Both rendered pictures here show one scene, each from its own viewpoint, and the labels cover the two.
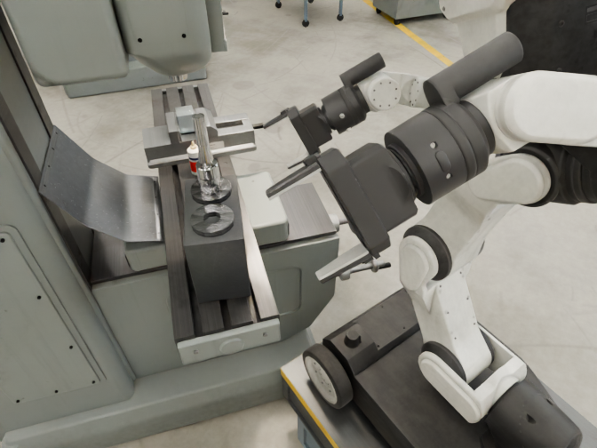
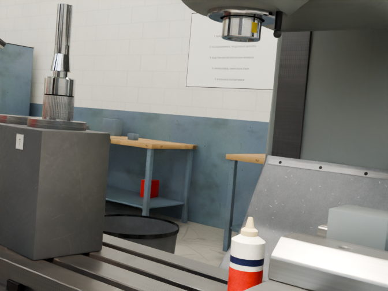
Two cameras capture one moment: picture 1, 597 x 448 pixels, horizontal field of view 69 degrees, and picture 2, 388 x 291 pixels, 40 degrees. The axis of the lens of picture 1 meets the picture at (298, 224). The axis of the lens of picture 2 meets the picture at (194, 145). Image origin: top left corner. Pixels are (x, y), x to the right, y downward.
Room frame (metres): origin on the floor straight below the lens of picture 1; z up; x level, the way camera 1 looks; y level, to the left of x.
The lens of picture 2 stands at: (1.54, -0.11, 1.18)
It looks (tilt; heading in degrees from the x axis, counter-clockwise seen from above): 3 degrees down; 144
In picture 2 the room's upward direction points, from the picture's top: 5 degrees clockwise
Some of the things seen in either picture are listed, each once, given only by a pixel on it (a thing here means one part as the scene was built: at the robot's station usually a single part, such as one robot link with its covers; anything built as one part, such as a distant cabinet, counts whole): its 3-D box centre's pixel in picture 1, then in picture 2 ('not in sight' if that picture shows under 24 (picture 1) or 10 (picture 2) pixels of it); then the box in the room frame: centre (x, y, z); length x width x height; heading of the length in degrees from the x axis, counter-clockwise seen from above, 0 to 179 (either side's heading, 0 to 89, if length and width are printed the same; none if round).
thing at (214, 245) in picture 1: (218, 235); (36, 179); (0.71, 0.19, 1.06); 0.22 x 0.12 x 0.20; 10
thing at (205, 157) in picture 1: (202, 140); (63, 41); (0.76, 0.19, 1.28); 0.03 x 0.03 x 0.11
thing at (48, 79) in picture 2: (206, 164); (60, 81); (0.76, 0.19, 1.22); 0.05 x 0.05 x 0.01
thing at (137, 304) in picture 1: (225, 282); not in sight; (1.05, 0.28, 0.46); 0.80 x 0.30 x 0.60; 106
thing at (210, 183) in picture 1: (209, 177); (58, 101); (0.76, 0.19, 1.19); 0.05 x 0.05 x 0.06
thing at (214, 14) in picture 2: not in sight; (242, 15); (1.05, 0.30, 1.31); 0.09 x 0.09 x 0.01
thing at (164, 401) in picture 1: (171, 350); not in sight; (0.98, 0.54, 0.10); 1.20 x 0.60 x 0.20; 106
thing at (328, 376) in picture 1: (326, 375); not in sight; (0.65, -0.09, 0.50); 0.20 x 0.05 x 0.20; 35
